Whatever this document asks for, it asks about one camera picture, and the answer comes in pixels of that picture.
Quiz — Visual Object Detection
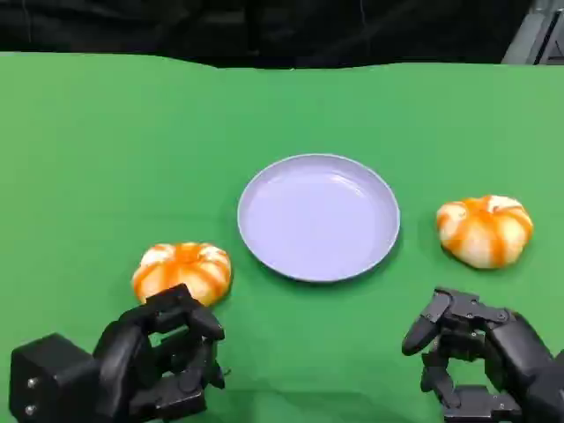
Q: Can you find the black backdrop cloth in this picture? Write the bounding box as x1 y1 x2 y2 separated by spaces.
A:
0 0 530 71

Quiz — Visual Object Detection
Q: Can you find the green table cloth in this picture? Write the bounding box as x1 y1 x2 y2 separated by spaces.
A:
0 51 564 423

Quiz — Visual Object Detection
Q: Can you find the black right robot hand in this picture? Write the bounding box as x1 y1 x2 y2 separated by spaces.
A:
401 286 564 423

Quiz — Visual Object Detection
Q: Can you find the orange and white bread roll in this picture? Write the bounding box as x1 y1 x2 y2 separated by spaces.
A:
131 241 234 308
435 194 535 271

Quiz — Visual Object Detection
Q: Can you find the grey metal frame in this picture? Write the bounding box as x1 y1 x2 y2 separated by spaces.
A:
501 0 564 66

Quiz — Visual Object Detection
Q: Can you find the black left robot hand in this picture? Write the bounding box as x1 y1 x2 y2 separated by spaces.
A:
93 283 226 423

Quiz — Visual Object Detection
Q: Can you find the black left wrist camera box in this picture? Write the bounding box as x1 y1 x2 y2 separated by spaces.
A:
9 332 105 423

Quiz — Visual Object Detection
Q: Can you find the lilac plate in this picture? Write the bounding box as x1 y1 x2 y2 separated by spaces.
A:
236 152 402 285

